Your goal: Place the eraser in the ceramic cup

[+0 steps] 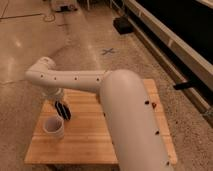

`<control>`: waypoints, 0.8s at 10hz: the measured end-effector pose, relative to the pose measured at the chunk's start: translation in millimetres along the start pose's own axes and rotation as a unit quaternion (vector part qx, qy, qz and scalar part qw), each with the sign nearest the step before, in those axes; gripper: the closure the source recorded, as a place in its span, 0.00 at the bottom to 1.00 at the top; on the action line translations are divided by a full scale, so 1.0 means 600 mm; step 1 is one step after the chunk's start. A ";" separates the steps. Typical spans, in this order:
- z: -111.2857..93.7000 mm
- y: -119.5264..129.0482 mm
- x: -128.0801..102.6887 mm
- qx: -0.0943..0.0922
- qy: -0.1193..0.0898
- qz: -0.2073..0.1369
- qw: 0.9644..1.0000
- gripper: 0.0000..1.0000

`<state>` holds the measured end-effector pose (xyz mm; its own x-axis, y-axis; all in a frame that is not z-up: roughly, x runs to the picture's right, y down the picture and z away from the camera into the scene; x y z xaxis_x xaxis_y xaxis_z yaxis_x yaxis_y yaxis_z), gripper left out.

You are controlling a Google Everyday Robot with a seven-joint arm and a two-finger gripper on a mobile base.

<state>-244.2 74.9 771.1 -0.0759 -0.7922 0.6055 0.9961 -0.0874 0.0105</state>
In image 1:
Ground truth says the black floor cable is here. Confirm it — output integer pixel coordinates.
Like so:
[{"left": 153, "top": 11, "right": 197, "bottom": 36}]
[{"left": 0, "top": 12, "right": 56, "bottom": 23}]

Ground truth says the wooden table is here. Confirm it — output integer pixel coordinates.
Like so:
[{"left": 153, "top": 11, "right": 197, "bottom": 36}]
[{"left": 24, "top": 79, "right": 177, "bottom": 166}]

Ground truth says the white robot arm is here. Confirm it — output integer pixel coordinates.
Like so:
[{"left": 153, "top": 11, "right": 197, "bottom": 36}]
[{"left": 25, "top": 57, "right": 174, "bottom": 171}]

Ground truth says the black floor box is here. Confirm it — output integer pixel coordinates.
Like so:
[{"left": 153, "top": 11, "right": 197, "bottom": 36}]
[{"left": 113, "top": 17, "right": 133, "bottom": 34}]

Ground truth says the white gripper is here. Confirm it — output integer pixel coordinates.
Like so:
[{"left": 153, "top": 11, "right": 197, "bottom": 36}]
[{"left": 44, "top": 88, "right": 71, "bottom": 120}]

